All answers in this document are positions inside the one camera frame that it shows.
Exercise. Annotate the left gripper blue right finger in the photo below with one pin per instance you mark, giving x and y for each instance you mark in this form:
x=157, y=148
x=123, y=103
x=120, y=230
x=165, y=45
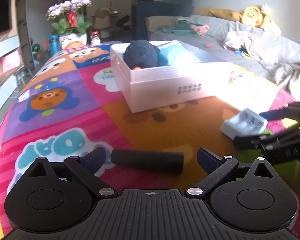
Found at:
x=218, y=169

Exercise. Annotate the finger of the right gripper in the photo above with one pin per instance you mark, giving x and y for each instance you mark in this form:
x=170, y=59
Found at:
x=249, y=142

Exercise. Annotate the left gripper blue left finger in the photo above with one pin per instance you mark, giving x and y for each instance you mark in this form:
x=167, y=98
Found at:
x=83, y=171

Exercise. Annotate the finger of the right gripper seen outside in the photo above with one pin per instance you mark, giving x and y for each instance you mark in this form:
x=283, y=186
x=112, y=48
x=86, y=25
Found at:
x=292, y=111

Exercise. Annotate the white battery charger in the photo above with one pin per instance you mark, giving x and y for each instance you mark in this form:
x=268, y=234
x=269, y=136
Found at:
x=244, y=123

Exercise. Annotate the black cylinder handle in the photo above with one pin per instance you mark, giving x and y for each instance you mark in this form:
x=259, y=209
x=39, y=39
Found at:
x=166, y=162

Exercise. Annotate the black plush toy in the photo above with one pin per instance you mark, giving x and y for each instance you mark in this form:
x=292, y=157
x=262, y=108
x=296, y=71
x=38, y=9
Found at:
x=141, y=53

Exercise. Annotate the blue white mask package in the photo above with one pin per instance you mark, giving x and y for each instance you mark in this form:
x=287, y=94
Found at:
x=176, y=54

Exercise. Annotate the beige blanket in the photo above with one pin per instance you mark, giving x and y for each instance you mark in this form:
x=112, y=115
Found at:
x=284, y=74

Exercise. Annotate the colourful cartoon play mat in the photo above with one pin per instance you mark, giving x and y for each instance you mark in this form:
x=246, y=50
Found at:
x=73, y=105

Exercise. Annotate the pink cardboard box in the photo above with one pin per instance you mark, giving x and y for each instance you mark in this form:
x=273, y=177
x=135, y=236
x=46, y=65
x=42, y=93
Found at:
x=196, y=75

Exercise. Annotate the yellow green plush toy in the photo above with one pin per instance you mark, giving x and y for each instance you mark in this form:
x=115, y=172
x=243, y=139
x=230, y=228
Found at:
x=268, y=24

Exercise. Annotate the orange duck plush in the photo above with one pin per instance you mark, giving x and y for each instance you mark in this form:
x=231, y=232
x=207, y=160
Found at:
x=251, y=16

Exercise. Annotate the grey sofa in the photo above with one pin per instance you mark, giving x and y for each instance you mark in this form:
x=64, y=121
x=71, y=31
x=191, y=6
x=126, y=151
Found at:
x=288, y=50

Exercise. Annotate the yellow pillow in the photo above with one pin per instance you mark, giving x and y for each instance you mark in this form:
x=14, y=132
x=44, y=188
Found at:
x=225, y=14

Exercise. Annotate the orange bowl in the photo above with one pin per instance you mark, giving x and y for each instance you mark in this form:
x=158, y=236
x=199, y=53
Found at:
x=74, y=45

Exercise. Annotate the blue water bottle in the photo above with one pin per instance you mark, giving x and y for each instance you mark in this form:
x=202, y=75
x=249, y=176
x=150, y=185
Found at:
x=54, y=44

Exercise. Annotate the red lid candy jar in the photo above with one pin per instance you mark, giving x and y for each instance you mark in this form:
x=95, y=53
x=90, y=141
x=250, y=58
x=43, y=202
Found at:
x=95, y=38

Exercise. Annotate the pink bag on shelf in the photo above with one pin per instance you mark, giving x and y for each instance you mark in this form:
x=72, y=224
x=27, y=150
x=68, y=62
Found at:
x=11, y=61

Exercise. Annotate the green cloth on sofa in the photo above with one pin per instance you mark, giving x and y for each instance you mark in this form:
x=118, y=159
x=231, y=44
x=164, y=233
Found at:
x=184, y=27

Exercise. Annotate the dining chair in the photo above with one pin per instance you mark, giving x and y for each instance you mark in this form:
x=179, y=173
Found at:
x=102, y=22

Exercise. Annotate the pink orchid flower pot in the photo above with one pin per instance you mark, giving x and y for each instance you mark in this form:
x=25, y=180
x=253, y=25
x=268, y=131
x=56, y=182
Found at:
x=71, y=25

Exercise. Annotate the fish tank on cabinet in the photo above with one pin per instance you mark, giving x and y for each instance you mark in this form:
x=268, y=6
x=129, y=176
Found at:
x=142, y=9

